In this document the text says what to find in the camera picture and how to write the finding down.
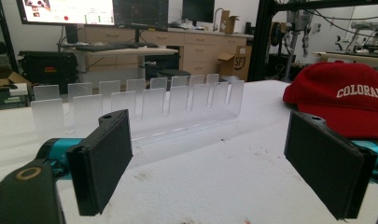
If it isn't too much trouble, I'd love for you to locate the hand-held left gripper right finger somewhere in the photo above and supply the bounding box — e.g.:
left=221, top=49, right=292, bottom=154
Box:
left=283, top=110, right=378, bottom=220

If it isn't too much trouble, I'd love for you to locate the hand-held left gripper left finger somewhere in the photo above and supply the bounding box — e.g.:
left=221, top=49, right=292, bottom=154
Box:
left=36, top=108, right=134, bottom=217

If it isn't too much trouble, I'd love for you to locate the clear acrylic slotted rack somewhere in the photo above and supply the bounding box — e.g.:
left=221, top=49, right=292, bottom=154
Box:
left=30, top=73, right=245, bottom=147

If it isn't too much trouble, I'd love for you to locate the red baseball cap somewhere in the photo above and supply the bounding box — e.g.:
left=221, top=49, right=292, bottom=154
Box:
left=282, top=61, right=378, bottom=140

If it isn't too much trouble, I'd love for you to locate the black equipment case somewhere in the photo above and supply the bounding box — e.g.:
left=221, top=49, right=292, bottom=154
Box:
left=18, top=50, right=79, bottom=93

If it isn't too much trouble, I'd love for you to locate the light wooden desk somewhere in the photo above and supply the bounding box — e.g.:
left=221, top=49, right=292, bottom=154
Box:
left=57, top=46, right=179, bottom=82

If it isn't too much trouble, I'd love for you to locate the black round stool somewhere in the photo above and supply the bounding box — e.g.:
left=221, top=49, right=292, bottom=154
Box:
left=157, top=68, right=191, bottom=91

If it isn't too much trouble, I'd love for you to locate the black keyboard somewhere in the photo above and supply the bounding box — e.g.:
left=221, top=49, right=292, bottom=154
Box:
left=75, top=42, right=160, bottom=52

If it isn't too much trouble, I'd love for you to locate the flat cardboard box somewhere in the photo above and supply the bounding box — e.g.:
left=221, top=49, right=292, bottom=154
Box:
left=0, top=71, right=32, bottom=93

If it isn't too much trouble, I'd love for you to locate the open cardboard box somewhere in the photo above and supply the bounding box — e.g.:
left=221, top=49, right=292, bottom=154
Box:
left=217, top=45, right=253, bottom=82

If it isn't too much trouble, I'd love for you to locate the wooden cabinet with drawers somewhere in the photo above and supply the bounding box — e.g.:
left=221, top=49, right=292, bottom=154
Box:
left=77, top=25, right=254, bottom=82

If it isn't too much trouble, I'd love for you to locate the large monitor with white screen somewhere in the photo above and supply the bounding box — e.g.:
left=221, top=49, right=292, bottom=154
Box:
left=16, top=0, right=116, bottom=27

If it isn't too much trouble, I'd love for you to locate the dark monitor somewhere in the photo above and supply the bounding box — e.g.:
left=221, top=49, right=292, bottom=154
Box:
left=112, top=0, right=170, bottom=32

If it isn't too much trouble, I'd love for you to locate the small cardboard box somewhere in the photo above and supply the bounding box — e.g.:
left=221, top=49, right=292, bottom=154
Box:
left=219, top=9, right=241, bottom=35

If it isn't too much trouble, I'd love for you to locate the black monitor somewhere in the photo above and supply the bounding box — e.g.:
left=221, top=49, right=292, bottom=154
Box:
left=181, top=0, right=216, bottom=23

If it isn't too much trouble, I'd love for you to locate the black metal frame post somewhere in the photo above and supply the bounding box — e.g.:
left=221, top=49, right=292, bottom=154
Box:
left=247, top=0, right=378, bottom=82

